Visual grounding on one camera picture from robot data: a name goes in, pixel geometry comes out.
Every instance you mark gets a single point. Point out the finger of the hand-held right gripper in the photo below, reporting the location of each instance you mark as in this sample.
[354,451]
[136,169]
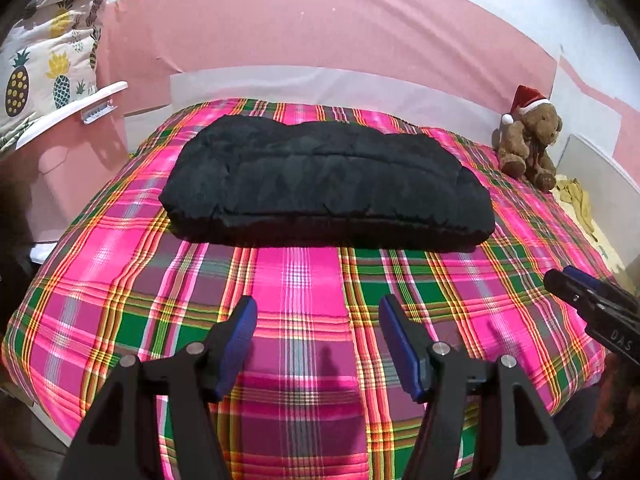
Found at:
[595,282]
[565,287]

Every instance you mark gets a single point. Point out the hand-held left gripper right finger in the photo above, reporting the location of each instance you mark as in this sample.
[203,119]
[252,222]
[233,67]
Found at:
[400,345]

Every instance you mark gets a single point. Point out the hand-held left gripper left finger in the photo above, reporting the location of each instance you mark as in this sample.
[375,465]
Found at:
[235,345]

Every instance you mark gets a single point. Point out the black puffer jacket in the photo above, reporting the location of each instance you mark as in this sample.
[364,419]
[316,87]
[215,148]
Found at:
[325,185]

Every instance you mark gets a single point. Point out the pink green plaid blanket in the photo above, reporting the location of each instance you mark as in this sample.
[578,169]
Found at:
[300,310]

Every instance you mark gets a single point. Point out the yellow cloth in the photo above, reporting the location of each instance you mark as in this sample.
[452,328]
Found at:
[577,197]

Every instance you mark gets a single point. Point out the white board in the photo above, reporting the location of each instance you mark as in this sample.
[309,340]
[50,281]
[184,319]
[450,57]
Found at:
[605,180]

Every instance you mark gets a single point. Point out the brown teddy bear santa hat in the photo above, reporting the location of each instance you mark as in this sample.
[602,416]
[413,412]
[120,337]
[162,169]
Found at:
[530,140]

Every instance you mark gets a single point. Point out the pineapple print pillow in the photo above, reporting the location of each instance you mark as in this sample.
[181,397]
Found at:
[45,70]

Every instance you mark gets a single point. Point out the clear plastic hook rail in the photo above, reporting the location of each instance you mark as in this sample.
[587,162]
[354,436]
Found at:
[99,112]

